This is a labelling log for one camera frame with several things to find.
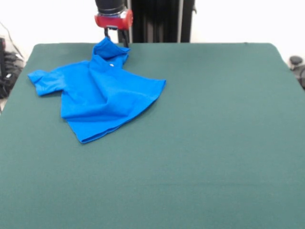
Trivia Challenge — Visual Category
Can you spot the blue shirt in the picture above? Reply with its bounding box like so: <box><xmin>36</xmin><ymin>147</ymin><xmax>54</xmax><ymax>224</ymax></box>
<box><xmin>27</xmin><ymin>36</ymin><xmax>167</xmax><ymax>145</ymax></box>

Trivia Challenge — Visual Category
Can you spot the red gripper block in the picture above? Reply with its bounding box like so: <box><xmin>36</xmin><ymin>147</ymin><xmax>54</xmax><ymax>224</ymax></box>
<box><xmin>93</xmin><ymin>9</ymin><xmax>133</xmax><ymax>48</ymax></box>

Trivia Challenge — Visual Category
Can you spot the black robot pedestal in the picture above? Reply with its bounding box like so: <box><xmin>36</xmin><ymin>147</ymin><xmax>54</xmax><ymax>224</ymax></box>
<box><xmin>116</xmin><ymin>0</ymin><xmax>198</xmax><ymax>44</ymax></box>

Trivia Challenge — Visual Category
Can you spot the dark green table cloth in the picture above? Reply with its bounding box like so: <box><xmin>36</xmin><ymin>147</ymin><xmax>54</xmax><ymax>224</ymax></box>
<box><xmin>0</xmin><ymin>42</ymin><xmax>305</xmax><ymax>229</ymax></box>

